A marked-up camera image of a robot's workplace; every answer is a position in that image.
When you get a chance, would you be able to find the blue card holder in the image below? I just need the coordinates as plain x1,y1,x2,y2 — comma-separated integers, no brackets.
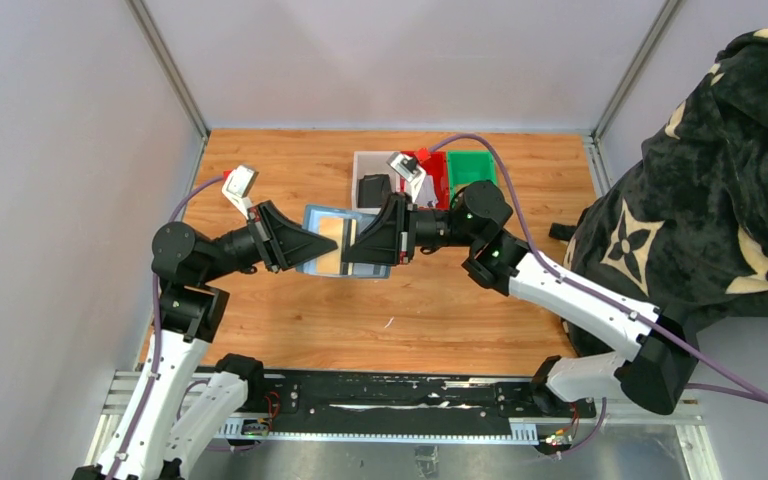
296,204,390,279

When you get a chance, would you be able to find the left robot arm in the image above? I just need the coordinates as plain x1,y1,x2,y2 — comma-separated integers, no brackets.
73,201,338,479

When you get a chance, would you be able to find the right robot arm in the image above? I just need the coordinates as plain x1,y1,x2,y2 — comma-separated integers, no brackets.
342,181,698,415

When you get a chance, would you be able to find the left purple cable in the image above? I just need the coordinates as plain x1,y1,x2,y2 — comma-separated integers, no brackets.
102,170,233,480

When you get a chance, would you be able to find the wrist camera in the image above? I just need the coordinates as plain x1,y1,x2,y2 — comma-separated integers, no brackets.
386,152,427,201
221,165,258,217

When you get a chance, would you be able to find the green plastic bin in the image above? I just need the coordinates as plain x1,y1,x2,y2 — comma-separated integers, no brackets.
446,151,498,197

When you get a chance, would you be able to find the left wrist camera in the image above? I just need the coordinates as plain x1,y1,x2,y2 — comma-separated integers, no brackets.
221,165,258,217

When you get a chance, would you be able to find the red plastic bin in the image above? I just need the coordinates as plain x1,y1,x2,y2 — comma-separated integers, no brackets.
401,149,450,210

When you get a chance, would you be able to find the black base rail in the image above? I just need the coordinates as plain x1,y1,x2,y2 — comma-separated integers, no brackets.
234,369,598,440

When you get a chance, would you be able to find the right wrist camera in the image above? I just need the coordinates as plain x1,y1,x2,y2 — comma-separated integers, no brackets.
386,152,427,201

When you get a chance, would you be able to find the black wallet in white bin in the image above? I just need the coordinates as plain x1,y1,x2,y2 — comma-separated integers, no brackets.
356,174,392,209

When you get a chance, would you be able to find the black floral blanket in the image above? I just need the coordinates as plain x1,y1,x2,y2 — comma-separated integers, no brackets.
552,28,768,330

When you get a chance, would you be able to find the gold credit card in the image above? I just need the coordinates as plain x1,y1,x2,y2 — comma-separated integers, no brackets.
316,218,357,276

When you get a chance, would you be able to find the white card in red bin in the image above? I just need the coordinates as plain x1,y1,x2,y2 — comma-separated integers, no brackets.
416,176,439,208

